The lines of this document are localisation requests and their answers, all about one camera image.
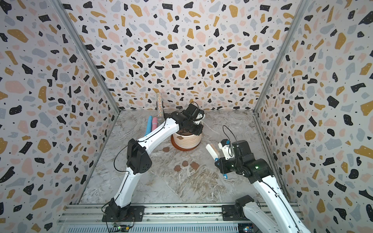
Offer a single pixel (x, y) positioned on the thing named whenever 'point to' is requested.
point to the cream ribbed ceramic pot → (188, 141)
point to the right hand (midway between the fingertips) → (216, 163)
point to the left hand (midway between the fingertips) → (204, 130)
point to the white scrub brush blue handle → (215, 155)
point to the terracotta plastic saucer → (173, 142)
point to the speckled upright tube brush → (160, 104)
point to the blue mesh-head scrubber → (148, 127)
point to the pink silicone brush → (154, 123)
